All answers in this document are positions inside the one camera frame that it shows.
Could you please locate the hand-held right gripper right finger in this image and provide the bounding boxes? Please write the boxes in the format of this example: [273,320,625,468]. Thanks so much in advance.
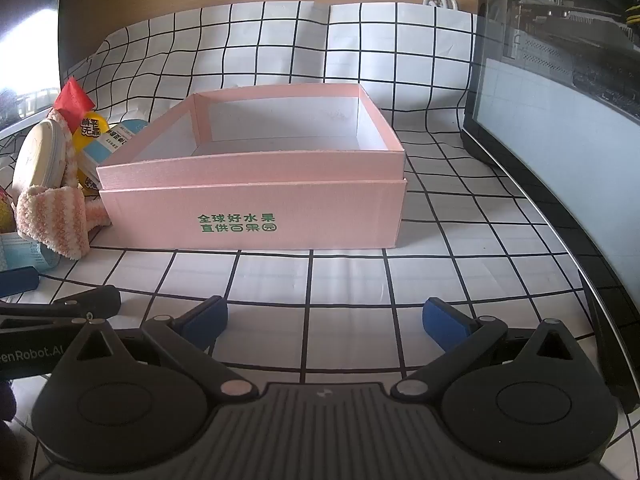
[391,297,577,404]

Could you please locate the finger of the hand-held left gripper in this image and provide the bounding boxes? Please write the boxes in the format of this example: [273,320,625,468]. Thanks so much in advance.
[0,285,122,330]
[0,266,40,299]

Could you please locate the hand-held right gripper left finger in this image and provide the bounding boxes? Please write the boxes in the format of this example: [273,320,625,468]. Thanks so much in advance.
[75,296,256,403]

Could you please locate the light blue soft pack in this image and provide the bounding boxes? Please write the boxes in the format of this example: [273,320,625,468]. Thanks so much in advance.
[0,232,59,274]

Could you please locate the pink striped knit headband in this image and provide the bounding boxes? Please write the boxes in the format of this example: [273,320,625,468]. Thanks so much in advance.
[15,109,114,261]

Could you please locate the crochet doll green clothes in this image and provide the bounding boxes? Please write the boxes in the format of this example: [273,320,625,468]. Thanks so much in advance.
[0,186,19,235]

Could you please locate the pink cardboard box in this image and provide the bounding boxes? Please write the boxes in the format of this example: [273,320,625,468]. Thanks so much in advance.
[96,83,409,251]

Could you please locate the beige round plush cushion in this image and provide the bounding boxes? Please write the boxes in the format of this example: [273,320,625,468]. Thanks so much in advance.
[11,119,67,202]

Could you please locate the red snack packet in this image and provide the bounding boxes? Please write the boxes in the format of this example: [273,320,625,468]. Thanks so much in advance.
[53,76,96,114]

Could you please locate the black white checkered tablecloth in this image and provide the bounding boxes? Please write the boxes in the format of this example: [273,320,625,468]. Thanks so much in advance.
[0,0,632,480]

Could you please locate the blue white tissue pack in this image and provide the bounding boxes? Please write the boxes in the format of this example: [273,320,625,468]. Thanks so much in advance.
[82,120,151,192]

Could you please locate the yellow snack packet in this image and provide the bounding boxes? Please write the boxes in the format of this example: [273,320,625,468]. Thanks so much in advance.
[70,112,111,197]

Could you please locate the black framed picture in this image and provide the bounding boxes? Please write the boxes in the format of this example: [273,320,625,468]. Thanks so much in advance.
[462,0,640,416]

